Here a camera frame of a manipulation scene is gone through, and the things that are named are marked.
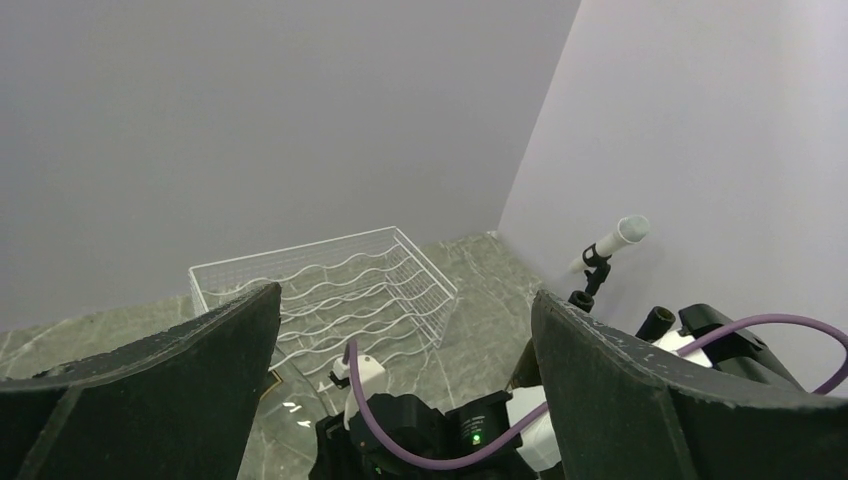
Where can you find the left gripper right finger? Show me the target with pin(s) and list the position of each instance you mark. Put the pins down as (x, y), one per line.
(622, 408)

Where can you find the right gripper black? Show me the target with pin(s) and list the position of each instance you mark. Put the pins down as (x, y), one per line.
(357, 454)

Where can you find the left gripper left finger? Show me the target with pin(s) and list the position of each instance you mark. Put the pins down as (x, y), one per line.
(178, 404)

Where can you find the clear glass bottle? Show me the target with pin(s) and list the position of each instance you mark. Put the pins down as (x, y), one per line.
(291, 403)

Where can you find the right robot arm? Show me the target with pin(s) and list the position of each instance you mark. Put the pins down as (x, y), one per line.
(532, 454)

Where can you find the dark wine bottle rear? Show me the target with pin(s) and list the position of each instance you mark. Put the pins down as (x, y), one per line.
(526, 371)

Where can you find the dark wine bottle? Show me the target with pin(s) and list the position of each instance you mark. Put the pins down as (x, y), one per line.
(658, 322)
(526, 371)

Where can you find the dark wine bottle right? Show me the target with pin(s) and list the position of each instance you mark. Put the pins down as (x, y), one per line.
(658, 322)

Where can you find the microphone on black stand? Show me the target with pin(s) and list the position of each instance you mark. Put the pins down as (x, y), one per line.
(594, 260)

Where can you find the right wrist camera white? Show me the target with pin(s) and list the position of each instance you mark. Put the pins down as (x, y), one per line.
(373, 379)

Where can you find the white wire wine rack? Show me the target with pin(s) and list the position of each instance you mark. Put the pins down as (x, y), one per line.
(376, 287)

